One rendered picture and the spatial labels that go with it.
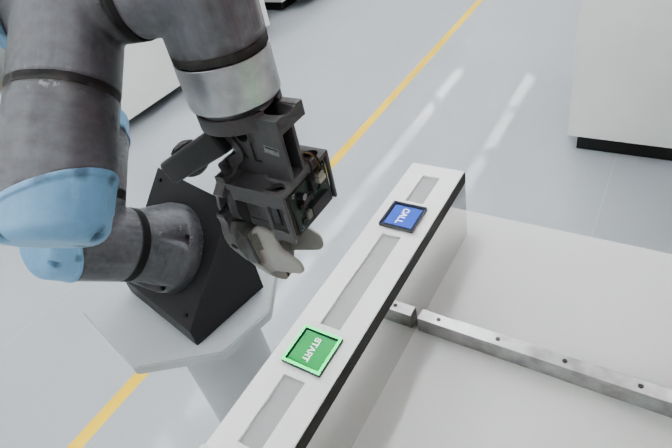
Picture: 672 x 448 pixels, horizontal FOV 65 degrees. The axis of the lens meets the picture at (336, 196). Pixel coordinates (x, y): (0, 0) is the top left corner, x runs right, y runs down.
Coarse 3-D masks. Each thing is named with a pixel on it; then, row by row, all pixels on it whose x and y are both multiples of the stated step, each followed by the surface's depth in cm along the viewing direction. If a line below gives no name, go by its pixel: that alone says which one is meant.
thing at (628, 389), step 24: (432, 312) 79; (456, 336) 76; (480, 336) 74; (504, 336) 74; (528, 360) 71; (552, 360) 69; (576, 360) 69; (576, 384) 69; (600, 384) 67; (624, 384) 65; (648, 384) 65; (648, 408) 65
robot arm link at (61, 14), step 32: (0, 0) 36; (32, 0) 35; (64, 0) 35; (96, 0) 35; (0, 32) 37; (32, 32) 34; (64, 32) 34; (96, 32) 36; (128, 32) 36; (32, 64) 34; (64, 64) 34; (96, 64) 35
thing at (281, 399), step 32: (416, 192) 85; (448, 192) 83; (352, 256) 76; (384, 256) 75; (320, 288) 72; (352, 288) 71; (384, 288) 70; (320, 320) 68; (352, 320) 67; (352, 352) 63; (256, 384) 62; (288, 384) 61; (320, 384) 60; (256, 416) 59; (288, 416) 58
